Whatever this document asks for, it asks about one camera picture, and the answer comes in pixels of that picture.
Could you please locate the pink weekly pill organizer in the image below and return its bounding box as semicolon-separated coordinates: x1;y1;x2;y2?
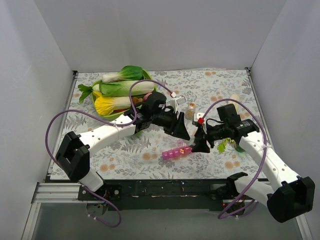
161;140;192;160

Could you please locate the white pill bottle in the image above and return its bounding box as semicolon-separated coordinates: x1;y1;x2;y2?
187;140;196;148

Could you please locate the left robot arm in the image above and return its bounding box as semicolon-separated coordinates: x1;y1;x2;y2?
55;91;190;200

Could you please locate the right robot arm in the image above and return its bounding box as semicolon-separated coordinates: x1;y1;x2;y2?
191;104;315;223

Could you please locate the purple onion toy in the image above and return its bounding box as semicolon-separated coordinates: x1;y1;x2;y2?
142;92;152;101

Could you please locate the celery stalk toy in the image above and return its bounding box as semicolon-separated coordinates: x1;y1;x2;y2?
217;93;240;154

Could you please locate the clear pill jar gold lid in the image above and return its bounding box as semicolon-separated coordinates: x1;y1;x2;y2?
185;102;196;120

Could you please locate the green glass bottle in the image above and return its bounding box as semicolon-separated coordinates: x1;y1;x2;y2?
235;145;245;153

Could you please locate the floral table mat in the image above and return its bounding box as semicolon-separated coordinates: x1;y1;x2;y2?
45;79;269;181

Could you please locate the red pepper toy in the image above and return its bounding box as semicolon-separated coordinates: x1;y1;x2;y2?
113;109;128;113

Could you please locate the napa cabbage toy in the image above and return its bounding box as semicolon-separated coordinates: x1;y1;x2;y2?
93;80;155;97

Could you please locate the bok choy toy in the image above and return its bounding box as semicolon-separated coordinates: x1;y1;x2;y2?
102;65;144;83

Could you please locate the yellow cabbage toy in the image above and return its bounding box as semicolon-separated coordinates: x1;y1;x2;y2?
94;96;131;116

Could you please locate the green plastic basket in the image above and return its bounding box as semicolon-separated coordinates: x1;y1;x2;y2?
91;69;152;120

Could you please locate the white radish with leaves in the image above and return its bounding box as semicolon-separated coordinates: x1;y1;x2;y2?
78;84;100;104

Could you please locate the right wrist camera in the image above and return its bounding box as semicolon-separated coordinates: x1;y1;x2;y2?
192;112;207;132

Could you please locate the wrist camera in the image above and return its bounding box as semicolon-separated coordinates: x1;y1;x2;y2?
169;96;186;112
192;112;207;132

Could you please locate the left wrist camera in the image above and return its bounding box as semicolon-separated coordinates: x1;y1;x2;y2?
169;96;186;112

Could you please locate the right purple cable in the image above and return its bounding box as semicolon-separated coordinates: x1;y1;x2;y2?
199;98;269;220

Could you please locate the purple cable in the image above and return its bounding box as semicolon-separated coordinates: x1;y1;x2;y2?
44;79;176;228
199;98;269;220

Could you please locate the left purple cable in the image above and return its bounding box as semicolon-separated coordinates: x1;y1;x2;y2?
44;79;176;228

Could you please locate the black base frame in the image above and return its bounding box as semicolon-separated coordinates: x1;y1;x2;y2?
43;174;266;216

